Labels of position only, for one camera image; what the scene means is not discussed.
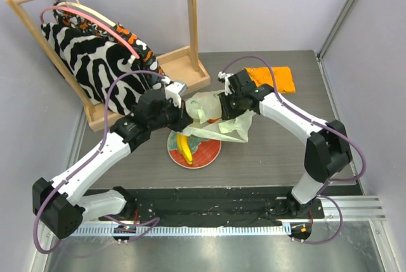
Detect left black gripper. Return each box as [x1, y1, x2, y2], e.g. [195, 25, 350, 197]
[148, 96, 193, 133]

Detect pale yellow plastic bag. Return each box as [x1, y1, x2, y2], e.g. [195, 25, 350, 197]
[181, 91, 254, 143]

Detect fake yellow bananas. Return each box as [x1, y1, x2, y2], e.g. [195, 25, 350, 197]
[176, 134, 193, 165]

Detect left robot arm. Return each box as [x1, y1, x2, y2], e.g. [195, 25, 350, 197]
[32, 82, 193, 239]

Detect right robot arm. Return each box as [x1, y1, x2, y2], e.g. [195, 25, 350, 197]
[218, 70, 353, 218]

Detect fake orange fruit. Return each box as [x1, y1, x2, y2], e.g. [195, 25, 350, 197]
[208, 118, 221, 124]

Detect wooden clothes rack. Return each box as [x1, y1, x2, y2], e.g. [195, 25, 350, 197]
[1, 0, 213, 139]

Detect red and teal plate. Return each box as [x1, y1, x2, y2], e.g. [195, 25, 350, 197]
[167, 131, 221, 169]

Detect orange folded cloth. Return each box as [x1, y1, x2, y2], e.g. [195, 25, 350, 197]
[244, 67, 296, 94]

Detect orange patterned garment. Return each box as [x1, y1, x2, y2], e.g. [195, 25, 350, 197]
[53, 10, 165, 89]

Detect zebra print garment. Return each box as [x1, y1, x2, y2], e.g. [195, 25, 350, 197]
[41, 23, 160, 115]

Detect pink clothes hanger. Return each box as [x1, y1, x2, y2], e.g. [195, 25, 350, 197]
[39, 6, 140, 59]

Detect cream clothes hanger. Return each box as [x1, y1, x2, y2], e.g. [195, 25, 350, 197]
[53, 2, 115, 30]

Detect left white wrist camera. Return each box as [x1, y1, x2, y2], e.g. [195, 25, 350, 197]
[164, 81, 187, 108]

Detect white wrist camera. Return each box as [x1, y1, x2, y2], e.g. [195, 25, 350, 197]
[218, 72, 233, 96]
[164, 81, 187, 108]

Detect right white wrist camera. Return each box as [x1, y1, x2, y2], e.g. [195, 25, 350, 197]
[218, 72, 233, 96]

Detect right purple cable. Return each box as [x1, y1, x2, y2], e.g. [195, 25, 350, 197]
[218, 55, 369, 244]

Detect purple cable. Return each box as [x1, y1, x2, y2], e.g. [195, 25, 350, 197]
[218, 55, 369, 244]
[33, 69, 171, 256]

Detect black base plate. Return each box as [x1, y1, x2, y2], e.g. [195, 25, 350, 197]
[113, 186, 327, 228]

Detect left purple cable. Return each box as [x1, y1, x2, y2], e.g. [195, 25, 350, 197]
[33, 69, 171, 256]

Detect slotted cable duct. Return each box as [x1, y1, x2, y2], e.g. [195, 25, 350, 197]
[72, 222, 291, 237]

